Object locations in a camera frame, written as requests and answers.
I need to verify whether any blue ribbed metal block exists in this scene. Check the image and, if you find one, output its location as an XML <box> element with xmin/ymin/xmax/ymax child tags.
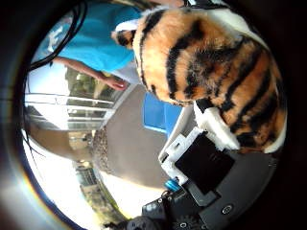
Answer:
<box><xmin>163</xmin><ymin>177</ymin><xmax>182</xmax><ymax>193</ymax></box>

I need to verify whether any white-framed glass window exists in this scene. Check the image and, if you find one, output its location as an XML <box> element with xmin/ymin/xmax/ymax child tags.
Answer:
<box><xmin>25</xmin><ymin>66</ymin><xmax>129</xmax><ymax>132</ymax></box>

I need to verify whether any striped tiger plush toy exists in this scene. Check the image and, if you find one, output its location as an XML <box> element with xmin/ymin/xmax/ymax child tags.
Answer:
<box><xmin>111</xmin><ymin>8</ymin><xmax>288</xmax><ymax>155</ymax></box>

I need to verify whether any person in blue shirt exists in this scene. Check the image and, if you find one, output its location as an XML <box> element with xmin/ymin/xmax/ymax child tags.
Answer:
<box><xmin>33</xmin><ymin>1</ymin><xmax>143</xmax><ymax>85</ymax></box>

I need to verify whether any blue flat panel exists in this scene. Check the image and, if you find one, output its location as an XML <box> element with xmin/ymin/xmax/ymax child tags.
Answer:
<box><xmin>142</xmin><ymin>91</ymin><xmax>183</xmax><ymax>134</ymax></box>

